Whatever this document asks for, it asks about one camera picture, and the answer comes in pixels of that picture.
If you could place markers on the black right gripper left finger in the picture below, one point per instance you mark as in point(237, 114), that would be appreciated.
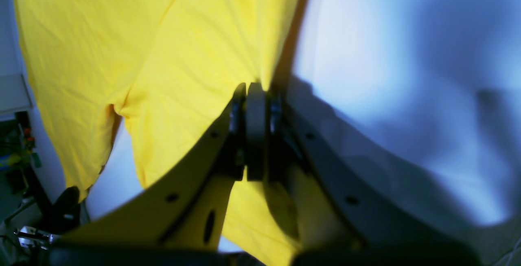
point(178, 220)

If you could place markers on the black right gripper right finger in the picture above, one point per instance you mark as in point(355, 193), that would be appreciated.
point(338, 219)

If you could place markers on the yellow T-shirt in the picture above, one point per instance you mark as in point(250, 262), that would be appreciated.
point(168, 67)

